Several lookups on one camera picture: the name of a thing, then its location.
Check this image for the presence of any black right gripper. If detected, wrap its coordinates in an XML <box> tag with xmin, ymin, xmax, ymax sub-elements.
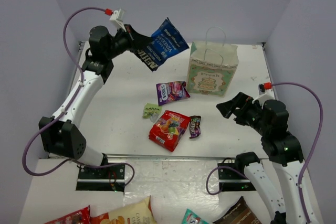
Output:
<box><xmin>216</xmin><ymin>91</ymin><xmax>270</xmax><ymax>136</ymax></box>

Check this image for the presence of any blue kettle chips bag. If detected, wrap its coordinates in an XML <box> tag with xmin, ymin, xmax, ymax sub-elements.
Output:
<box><xmin>135</xmin><ymin>17</ymin><xmax>189</xmax><ymax>72</ymax></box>

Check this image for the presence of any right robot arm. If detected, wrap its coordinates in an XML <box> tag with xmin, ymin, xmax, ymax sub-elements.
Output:
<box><xmin>216</xmin><ymin>92</ymin><xmax>319</xmax><ymax>223</ymax></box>

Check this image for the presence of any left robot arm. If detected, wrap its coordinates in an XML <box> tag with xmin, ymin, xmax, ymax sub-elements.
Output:
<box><xmin>39</xmin><ymin>25</ymin><xmax>153</xmax><ymax>178</ymax></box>

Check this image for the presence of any decorated paper bag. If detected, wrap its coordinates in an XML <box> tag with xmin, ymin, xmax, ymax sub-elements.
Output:
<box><xmin>186</xmin><ymin>35</ymin><xmax>239</xmax><ymax>97</ymax></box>

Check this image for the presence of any purple foxs candy bag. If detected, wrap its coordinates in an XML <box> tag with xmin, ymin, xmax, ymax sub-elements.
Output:
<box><xmin>156</xmin><ymin>81</ymin><xmax>191</xmax><ymax>106</ymax></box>

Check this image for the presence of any red fruit candy bag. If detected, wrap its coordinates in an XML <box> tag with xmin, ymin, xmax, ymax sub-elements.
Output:
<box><xmin>149</xmin><ymin>110</ymin><xmax>191</xmax><ymax>152</ymax></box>

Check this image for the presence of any dark brown snack bag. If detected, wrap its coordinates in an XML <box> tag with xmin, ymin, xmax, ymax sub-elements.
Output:
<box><xmin>213</xmin><ymin>196</ymin><xmax>261</xmax><ymax>224</ymax></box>

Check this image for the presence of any cream cassava chips bag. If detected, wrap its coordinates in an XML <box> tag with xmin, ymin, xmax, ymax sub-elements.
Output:
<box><xmin>90</xmin><ymin>196</ymin><xmax>157</xmax><ymax>224</ymax></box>

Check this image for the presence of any red snack bag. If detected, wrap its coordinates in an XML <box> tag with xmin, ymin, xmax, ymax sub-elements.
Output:
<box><xmin>46</xmin><ymin>206</ymin><xmax>91</xmax><ymax>224</ymax></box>

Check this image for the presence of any brown m&m packet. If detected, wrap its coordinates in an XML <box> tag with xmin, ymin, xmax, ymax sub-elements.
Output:
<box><xmin>189</xmin><ymin>115</ymin><xmax>202</xmax><ymax>139</ymax></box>

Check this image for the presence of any small green candy packet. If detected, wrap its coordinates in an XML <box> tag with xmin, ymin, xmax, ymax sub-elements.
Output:
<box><xmin>142</xmin><ymin>103</ymin><xmax>161</xmax><ymax>123</ymax></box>

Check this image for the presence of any teal snack packet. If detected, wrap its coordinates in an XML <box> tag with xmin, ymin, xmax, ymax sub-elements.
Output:
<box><xmin>181</xmin><ymin>209</ymin><xmax>208</xmax><ymax>224</ymax></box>

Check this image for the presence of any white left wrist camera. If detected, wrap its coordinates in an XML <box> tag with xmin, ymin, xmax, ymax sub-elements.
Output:
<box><xmin>109</xmin><ymin>8</ymin><xmax>126</xmax><ymax>31</ymax></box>

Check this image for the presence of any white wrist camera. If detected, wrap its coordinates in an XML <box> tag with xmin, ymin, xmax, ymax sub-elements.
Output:
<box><xmin>109</xmin><ymin>8</ymin><xmax>126</xmax><ymax>31</ymax></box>
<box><xmin>252</xmin><ymin>82</ymin><xmax>275</xmax><ymax>106</ymax></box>

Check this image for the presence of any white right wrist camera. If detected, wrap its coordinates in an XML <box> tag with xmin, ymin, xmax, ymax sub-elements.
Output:
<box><xmin>252</xmin><ymin>82</ymin><xmax>275</xmax><ymax>106</ymax></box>

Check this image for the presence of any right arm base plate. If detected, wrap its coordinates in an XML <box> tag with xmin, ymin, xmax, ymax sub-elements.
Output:
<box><xmin>218</xmin><ymin>169</ymin><xmax>256</xmax><ymax>192</ymax></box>

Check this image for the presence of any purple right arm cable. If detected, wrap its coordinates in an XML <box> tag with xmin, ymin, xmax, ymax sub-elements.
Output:
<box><xmin>264</xmin><ymin>82</ymin><xmax>324</xmax><ymax>224</ymax></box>

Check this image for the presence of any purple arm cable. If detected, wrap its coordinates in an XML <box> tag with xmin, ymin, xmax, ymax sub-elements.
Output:
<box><xmin>264</xmin><ymin>82</ymin><xmax>324</xmax><ymax>224</ymax></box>
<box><xmin>22</xmin><ymin>6</ymin><xmax>136</xmax><ymax>186</ymax></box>

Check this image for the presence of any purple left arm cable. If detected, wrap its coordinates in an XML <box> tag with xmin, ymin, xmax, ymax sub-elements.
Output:
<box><xmin>22</xmin><ymin>6</ymin><xmax>136</xmax><ymax>186</ymax></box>

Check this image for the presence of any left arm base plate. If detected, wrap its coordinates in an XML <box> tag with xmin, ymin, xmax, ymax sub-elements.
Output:
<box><xmin>76</xmin><ymin>164</ymin><xmax>125</xmax><ymax>193</ymax></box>

